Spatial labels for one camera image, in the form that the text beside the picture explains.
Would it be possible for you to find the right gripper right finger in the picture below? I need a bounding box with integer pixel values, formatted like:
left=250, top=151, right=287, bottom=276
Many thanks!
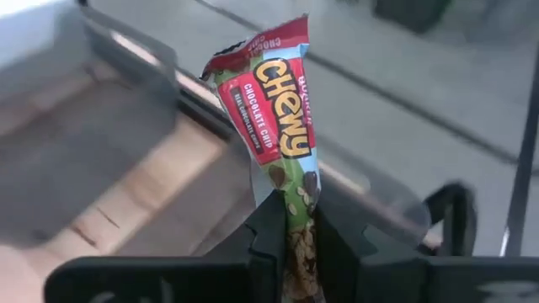
left=314, top=180, right=539, bottom=303

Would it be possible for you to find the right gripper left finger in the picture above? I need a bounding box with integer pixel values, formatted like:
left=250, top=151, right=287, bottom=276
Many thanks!
left=44, top=189, right=288, bottom=303

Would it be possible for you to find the red Chewy chocolate chip bar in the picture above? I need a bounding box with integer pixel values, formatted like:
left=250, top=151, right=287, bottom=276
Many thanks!
left=200, top=14, right=328, bottom=303

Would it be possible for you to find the clear grey plastic bin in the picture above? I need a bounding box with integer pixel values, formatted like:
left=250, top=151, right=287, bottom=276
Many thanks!
left=0, top=0, right=182, bottom=253

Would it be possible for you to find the black cable loop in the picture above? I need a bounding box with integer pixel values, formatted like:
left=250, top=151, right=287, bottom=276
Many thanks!
left=423, top=181, right=479, bottom=258

